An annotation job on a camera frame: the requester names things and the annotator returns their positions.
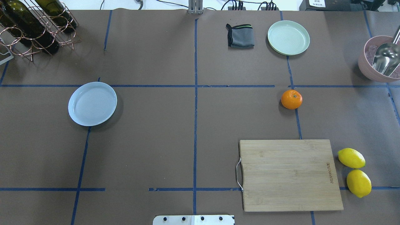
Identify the green wine bottle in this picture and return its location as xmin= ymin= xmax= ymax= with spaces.
xmin=1 ymin=0 xmax=59 ymax=55
xmin=35 ymin=0 xmax=77 ymax=34
xmin=0 ymin=11 xmax=22 ymax=38

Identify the green wine bottle front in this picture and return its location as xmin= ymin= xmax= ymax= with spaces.
xmin=1 ymin=0 xmax=59 ymax=55

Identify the right yellow lemon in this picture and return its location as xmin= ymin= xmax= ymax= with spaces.
xmin=346 ymin=169 xmax=372 ymax=198

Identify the bamboo cutting board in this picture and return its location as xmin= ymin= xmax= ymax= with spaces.
xmin=239 ymin=139 xmax=344 ymax=212

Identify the pink bowl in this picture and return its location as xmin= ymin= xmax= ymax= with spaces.
xmin=358 ymin=35 xmax=400 ymax=83

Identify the light blue plate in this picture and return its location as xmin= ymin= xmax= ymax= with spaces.
xmin=68 ymin=82 xmax=118 ymax=127

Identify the yellow lemon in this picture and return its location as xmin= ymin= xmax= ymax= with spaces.
xmin=346 ymin=169 xmax=372 ymax=198
xmin=337 ymin=148 xmax=366 ymax=169

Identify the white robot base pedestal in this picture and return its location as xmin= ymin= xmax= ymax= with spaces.
xmin=152 ymin=215 xmax=235 ymax=225

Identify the orange fruit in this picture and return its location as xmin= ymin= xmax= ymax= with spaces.
xmin=281 ymin=89 xmax=303 ymax=110

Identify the green wine bottle middle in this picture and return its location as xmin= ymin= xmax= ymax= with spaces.
xmin=35 ymin=0 xmax=77 ymax=34

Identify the left yellow lemon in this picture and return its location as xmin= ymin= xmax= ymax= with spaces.
xmin=337 ymin=148 xmax=366 ymax=169

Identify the green wine bottle back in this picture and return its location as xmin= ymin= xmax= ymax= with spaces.
xmin=0 ymin=11 xmax=22 ymax=38

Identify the grey folded cloth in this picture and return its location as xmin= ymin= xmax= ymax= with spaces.
xmin=226 ymin=24 xmax=255 ymax=49

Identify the metal scoop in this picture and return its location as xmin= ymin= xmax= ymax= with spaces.
xmin=372 ymin=27 xmax=400 ymax=77

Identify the aluminium frame post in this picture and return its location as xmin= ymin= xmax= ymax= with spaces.
xmin=187 ymin=0 xmax=204 ymax=14

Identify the copper wire bottle rack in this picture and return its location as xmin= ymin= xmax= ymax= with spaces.
xmin=1 ymin=0 xmax=82 ymax=61

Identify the green plate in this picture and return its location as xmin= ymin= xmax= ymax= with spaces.
xmin=267 ymin=20 xmax=310 ymax=56

